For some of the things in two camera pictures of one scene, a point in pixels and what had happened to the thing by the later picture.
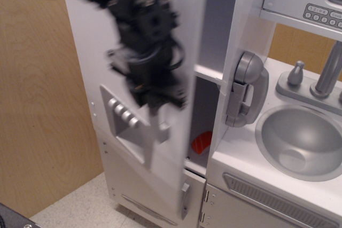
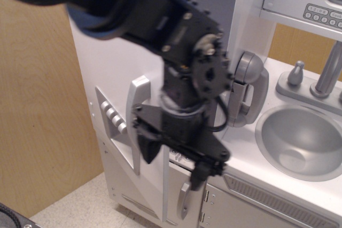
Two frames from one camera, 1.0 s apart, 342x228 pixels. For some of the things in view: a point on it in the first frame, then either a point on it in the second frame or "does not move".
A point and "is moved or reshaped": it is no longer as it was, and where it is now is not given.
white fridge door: x=123 y=117 is moved or reshaped
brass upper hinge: x=206 y=198 does not move
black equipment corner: x=9 y=218 does not move
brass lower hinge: x=202 y=216 does not move
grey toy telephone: x=247 y=99 does not move
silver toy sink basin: x=303 y=142 does not move
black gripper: x=149 y=68 -> x=184 y=127
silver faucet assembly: x=326 y=93 does not move
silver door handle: x=155 y=132 is moved or reshaped
